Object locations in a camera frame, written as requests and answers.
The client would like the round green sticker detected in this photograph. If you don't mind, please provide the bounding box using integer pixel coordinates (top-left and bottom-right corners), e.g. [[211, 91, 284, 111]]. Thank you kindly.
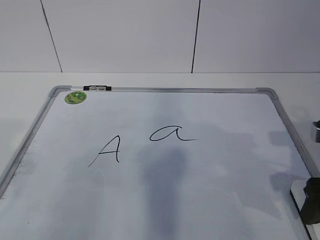
[[64, 91, 87, 105]]

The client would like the white board with aluminium frame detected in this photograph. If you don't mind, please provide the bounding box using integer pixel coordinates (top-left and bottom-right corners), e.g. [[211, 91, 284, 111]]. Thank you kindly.
[[0, 86, 319, 240]]

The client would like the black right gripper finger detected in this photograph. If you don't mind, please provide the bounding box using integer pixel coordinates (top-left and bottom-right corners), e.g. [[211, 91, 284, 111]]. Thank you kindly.
[[300, 177, 320, 224]]

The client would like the black silver hanging clip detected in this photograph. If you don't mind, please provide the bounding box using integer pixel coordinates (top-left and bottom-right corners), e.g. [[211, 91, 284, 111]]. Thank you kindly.
[[83, 85, 112, 92]]

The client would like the white board eraser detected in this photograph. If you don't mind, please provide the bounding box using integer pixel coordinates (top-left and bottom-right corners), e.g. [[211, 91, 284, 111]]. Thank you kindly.
[[290, 179, 320, 240]]

